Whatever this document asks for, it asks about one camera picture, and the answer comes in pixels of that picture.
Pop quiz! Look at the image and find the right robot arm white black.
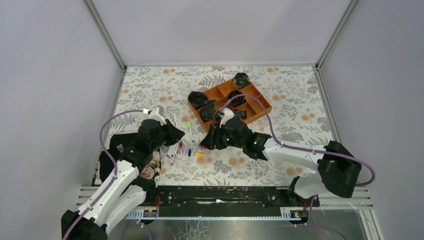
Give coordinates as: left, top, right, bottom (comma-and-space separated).
200, 118, 362, 199

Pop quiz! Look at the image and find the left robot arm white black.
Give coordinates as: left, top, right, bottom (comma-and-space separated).
61, 119, 185, 240

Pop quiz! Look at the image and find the white pen on table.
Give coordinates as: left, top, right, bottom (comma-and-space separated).
166, 145, 175, 158

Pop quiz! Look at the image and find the unrolled dark patterned tie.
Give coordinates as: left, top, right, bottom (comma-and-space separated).
200, 100, 248, 123

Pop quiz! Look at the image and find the rolled dark tie centre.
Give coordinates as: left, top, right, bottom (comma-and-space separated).
227, 90, 247, 108

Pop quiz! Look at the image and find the rolled dark tie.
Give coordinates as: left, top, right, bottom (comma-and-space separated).
232, 72, 251, 90
227, 90, 247, 108
187, 91, 209, 110

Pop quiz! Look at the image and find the black floral cloth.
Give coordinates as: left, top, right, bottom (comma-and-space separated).
97, 133, 162, 184

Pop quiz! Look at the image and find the orange compartment tray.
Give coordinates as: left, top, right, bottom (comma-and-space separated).
187, 79, 273, 133

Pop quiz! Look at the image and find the rolled dark tie left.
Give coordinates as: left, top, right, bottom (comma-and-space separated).
187, 91, 209, 110

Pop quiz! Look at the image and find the rolled dark tie top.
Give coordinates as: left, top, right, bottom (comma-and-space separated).
232, 72, 251, 90

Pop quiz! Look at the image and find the floral table cloth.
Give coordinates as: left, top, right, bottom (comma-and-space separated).
104, 66, 333, 186

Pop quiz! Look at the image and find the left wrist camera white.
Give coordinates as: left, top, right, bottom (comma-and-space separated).
142, 105, 166, 126

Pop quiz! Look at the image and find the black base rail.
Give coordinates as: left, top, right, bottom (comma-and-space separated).
141, 186, 320, 218

